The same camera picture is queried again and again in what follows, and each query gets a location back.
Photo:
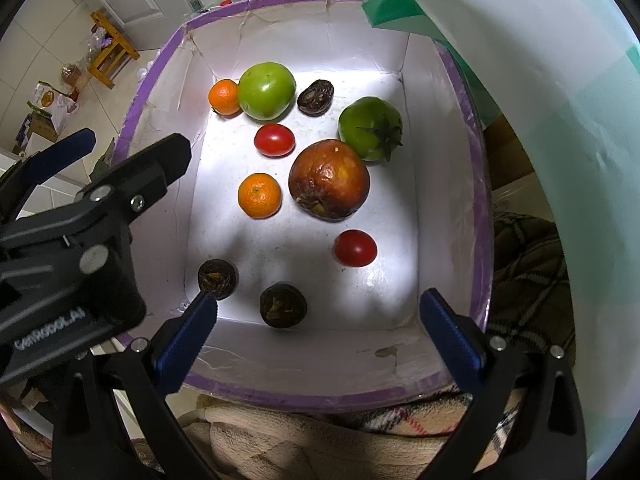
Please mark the brown cardboard box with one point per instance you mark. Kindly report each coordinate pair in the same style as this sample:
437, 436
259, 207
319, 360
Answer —
505, 155

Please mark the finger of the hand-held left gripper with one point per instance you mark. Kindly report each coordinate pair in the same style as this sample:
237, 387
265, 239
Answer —
65, 152
150, 165

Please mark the orange tangerine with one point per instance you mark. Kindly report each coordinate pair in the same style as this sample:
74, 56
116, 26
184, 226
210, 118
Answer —
225, 97
259, 195

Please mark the printed carton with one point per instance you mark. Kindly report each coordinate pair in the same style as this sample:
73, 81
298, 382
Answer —
37, 130

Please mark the brown wrinkled pomegranate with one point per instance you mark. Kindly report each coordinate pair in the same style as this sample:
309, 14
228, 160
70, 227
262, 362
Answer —
330, 177

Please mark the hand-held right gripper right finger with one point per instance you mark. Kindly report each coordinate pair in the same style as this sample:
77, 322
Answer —
452, 340

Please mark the green white checked tablecloth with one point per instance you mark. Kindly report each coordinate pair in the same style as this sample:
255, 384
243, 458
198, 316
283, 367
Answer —
550, 110

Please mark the beige plaid blanket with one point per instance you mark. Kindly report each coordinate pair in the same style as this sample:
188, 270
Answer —
300, 440

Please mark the red tomato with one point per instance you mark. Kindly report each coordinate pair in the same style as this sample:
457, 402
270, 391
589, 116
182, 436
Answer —
355, 248
273, 140

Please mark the dark brown passion fruit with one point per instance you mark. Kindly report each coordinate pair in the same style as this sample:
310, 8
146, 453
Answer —
282, 305
315, 96
217, 279

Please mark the white cardboard box purple rim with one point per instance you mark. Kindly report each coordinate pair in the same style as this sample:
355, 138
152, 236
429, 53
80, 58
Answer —
310, 350

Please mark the dark green plaid blanket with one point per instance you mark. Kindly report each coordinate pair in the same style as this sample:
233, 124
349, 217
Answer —
530, 280

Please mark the printed snack box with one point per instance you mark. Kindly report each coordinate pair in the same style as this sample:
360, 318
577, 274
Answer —
50, 97

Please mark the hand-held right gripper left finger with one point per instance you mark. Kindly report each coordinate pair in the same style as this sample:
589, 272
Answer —
187, 340

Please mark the green tomato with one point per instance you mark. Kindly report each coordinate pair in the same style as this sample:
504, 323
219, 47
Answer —
266, 91
367, 127

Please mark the wooden stool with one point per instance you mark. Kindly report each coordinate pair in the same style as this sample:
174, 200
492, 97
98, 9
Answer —
112, 45

